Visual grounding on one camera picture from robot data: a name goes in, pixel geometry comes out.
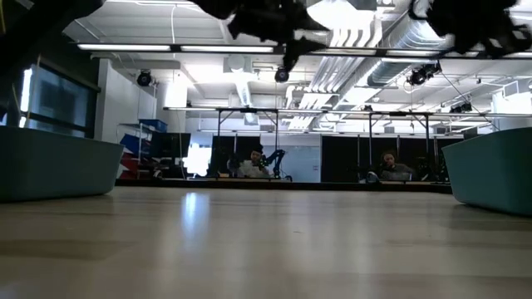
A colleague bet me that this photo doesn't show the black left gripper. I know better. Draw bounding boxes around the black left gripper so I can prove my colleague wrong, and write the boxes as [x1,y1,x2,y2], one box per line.
[190,0,330,72]

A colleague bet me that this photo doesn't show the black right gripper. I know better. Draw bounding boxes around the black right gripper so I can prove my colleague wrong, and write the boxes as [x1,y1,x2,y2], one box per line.
[409,0,532,59]

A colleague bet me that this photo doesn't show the teal plastic bin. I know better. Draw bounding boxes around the teal plastic bin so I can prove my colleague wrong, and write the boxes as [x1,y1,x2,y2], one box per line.
[0,124,125,203]
[441,126,532,218]

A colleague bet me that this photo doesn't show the black ceiling spotlight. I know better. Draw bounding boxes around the black ceiling spotlight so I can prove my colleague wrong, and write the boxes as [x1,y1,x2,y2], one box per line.
[136,69,153,88]
[273,66,291,84]

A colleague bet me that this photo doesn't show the white ceiling pipe bundle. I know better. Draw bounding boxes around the white ceiling pipe bundle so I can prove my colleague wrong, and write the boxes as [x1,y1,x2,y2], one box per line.
[286,16,386,132]

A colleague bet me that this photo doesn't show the black partition panel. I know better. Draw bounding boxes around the black partition panel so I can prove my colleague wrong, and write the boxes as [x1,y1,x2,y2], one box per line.
[210,135,262,178]
[320,135,450,184]

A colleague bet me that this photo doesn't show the person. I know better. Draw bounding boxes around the person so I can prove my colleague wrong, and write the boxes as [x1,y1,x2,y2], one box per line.
[375,149,417,182]
[235,143,272,179]

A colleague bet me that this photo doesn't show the LED light bar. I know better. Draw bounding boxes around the LED light bar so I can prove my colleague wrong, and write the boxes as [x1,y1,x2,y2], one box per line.
[76,42,532,59]

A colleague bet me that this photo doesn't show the black computer monitor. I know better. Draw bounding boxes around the black computer monitor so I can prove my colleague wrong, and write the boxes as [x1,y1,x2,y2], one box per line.
[148,132,193,159]

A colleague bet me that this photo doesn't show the rack with blue red bins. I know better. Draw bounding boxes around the rack with blue red bins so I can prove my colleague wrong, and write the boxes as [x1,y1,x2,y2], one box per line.
[115,119,170,180]

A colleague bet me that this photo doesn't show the dark framed window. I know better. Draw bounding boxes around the dark framed window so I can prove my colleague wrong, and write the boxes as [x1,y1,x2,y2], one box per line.
[0,61,101,138]

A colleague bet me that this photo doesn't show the black ceiling camera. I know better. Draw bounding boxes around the black ceiling camera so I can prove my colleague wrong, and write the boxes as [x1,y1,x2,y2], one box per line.
[449,101,474,114]
[406,61,443,87]

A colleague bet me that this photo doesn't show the black background rig frame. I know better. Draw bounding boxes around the black background rig frame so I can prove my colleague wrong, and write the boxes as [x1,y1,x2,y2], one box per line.
[163,106,436,184]

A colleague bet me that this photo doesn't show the black aluminium rig frame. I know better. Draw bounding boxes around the black aluminium rig frame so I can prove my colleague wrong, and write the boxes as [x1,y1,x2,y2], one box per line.
[115,177,453,194]

